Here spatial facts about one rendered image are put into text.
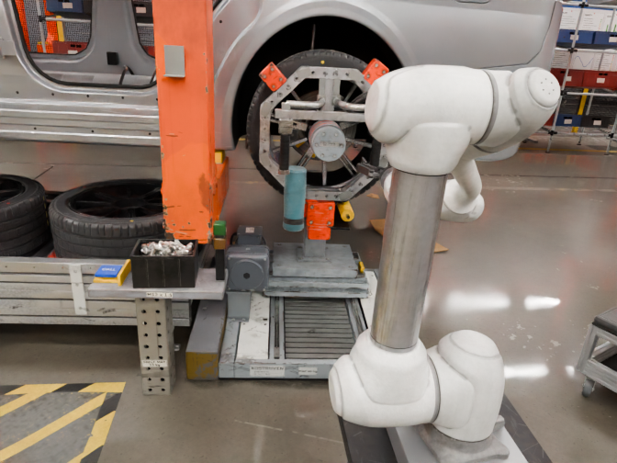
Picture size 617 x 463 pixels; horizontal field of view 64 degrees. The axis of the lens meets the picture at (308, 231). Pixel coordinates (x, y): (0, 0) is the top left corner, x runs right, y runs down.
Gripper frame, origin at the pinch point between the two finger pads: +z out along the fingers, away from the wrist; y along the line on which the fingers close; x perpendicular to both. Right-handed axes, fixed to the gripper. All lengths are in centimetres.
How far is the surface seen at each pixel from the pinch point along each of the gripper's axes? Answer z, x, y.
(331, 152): 18.1, -1.0, -15.7
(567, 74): 433, 9, 310
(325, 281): 39, -69, -11
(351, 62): 41, 31, -8
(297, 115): 13.6, 13.0, -29.7
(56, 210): 29, -33, -127
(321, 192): 32.5, -22.0, -17.0
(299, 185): 19.9, -15.3, -27.3
